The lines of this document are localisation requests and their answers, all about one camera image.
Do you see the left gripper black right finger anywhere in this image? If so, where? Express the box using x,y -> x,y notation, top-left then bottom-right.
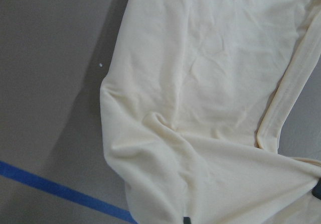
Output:
311,178 -> 321,200

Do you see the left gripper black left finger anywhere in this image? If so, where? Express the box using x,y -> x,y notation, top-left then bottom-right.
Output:
183,216 -> 191,224

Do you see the cream long-sleeve printed shirt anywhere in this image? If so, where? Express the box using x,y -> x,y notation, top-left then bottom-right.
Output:
100,0 -> 320,223

